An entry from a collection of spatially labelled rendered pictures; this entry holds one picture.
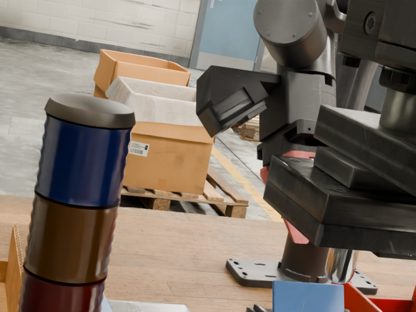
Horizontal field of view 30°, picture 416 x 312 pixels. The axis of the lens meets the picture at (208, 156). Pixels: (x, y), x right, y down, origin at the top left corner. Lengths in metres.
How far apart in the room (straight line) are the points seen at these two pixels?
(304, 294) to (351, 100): 0.35
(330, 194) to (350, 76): 0.50
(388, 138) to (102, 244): 0.23
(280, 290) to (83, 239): 0.38
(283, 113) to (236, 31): 11.05
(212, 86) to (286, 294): 0.20
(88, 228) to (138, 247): 0.71
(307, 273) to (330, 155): 0.48
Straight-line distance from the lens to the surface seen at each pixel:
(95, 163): 0.33
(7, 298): 0.83
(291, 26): 0.68
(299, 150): 0.69
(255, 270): 1.02
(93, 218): 0.33
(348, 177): 0.53
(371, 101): 10.62
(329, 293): 0.72
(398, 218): 0.53
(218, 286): 0.97
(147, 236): 1.10
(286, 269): 1.02
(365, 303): 0.87
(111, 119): 0.32
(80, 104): 0.33
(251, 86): 0.71
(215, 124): 0.70
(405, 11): 0.47
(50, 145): 0.33
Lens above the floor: 1.25
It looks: 12 degrees down
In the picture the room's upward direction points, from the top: 11 degrees clockwise
